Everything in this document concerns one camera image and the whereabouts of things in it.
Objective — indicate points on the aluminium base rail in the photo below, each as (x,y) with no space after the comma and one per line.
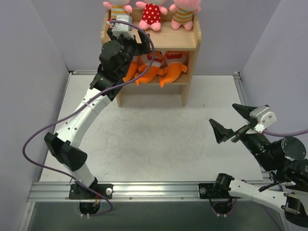
(155,191)

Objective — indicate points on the wooden three-tier shelf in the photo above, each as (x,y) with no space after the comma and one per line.
(180,49)

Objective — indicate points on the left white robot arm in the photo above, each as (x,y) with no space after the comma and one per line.
(116,57)

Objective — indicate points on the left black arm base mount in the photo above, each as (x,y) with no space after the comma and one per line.
(78,192)

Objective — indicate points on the pink plush red polka-dot shirt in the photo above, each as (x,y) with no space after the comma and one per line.
(151,16)

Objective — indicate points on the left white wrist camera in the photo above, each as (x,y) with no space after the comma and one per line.
(119,29)

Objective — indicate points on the pink plush striped shirt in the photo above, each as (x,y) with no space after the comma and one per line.
(118,7)
(183,13)

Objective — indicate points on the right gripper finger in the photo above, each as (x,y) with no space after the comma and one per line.
(243,110)
(221,133)

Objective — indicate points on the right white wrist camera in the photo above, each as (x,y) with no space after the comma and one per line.
(261,118)

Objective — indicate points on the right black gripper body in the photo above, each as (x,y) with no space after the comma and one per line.
(241,133)

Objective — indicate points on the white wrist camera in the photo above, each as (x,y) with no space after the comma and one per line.
(261,118)
(119,29)

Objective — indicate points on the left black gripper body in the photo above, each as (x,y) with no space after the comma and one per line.
(138,44)

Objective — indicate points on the orange shark plush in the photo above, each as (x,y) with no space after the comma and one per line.
(175,66)
(155,68)
(133,68)

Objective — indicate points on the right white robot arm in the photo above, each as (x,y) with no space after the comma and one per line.
(285,159)

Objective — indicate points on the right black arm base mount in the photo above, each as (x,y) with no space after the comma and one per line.
(219,189)

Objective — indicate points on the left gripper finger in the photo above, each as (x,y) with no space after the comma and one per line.
(111,35)
(144,47)

